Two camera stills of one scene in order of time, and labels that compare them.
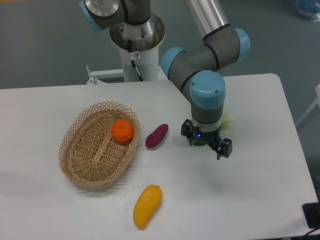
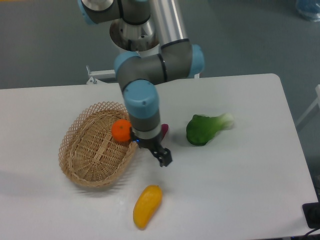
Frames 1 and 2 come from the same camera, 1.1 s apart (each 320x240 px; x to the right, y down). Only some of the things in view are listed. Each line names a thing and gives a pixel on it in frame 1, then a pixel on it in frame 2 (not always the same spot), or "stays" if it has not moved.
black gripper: [223, 147] → [163, 154]
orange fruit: [122, 130] stays
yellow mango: [147, 203] stays
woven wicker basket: [89, 154] stays
